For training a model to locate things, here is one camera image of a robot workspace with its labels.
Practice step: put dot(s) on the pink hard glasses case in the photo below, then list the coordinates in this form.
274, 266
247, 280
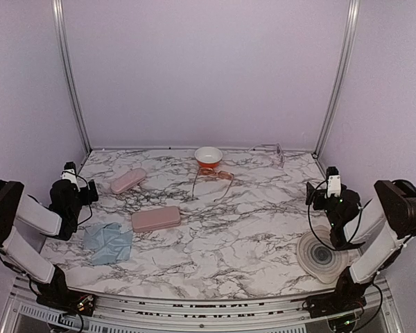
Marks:
156, 219

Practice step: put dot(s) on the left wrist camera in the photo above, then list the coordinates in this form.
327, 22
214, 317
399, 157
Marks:
69, 173

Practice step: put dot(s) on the aluminium frame post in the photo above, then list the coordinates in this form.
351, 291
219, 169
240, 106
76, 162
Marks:
343, 64
60, 27

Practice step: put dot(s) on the grey swirl ceramic plate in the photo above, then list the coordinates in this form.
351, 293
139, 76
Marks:
317, 258

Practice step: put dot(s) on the orange white bowl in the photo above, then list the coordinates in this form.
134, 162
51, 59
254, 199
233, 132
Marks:
208, 156

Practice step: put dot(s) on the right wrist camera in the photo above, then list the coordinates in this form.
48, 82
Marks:
333, 182

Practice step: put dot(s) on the light blue cleaning cloth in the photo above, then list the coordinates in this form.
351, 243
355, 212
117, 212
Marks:
109, 245

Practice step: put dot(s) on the left aluminium frame post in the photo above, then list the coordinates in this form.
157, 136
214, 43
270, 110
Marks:
60, 27

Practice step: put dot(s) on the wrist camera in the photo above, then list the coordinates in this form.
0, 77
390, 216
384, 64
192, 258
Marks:
333, 182
69, 173

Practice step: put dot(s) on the pink soft glasses case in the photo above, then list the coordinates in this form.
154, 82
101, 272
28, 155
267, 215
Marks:
128, 180

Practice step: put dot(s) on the front aluminium rail base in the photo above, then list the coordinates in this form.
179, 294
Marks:
115, 313

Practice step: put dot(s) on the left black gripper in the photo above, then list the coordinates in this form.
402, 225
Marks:
88, 198

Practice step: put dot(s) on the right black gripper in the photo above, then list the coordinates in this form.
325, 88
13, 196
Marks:
318, 193

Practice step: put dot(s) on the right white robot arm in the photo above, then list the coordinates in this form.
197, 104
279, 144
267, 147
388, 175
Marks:
383, 226

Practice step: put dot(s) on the pink transparent sunglasses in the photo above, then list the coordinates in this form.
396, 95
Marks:
223, 175

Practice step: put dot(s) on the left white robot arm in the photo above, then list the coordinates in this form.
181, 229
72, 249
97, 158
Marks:
59, 220

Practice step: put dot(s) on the right aluminium frame post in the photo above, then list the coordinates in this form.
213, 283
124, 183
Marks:
343, 64

